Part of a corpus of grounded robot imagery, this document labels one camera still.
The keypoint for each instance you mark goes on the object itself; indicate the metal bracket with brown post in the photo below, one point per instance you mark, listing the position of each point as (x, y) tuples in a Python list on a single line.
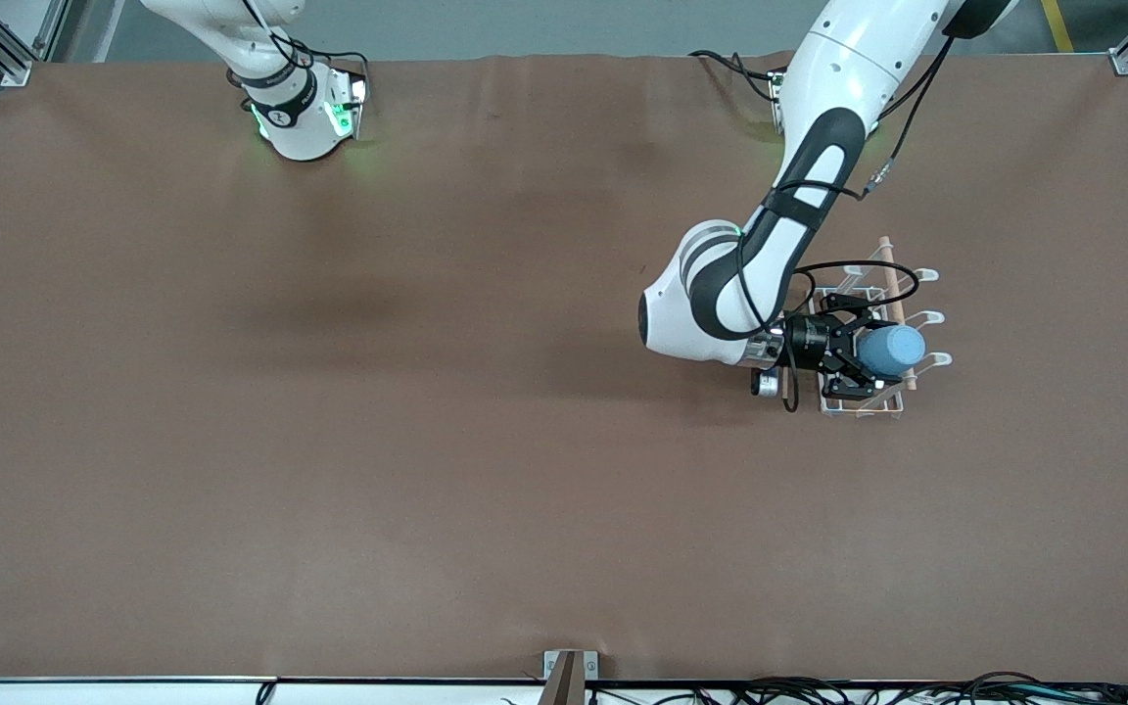
[(552, 666)]

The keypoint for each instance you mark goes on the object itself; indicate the brown paper table cover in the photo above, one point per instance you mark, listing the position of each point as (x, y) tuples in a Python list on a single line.
[(427, 441)]

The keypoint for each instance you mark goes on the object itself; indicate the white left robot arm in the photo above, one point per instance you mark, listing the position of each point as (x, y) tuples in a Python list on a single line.
[(828, 88)]

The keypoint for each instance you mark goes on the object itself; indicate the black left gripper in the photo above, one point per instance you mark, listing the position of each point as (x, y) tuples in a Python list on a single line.
[(807, 340)]

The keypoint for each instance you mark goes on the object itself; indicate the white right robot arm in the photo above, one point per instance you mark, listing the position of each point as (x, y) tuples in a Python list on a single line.
[(300, 137)]

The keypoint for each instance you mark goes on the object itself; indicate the blue plastic cup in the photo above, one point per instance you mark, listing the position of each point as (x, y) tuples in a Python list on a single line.
[(897, 348)]

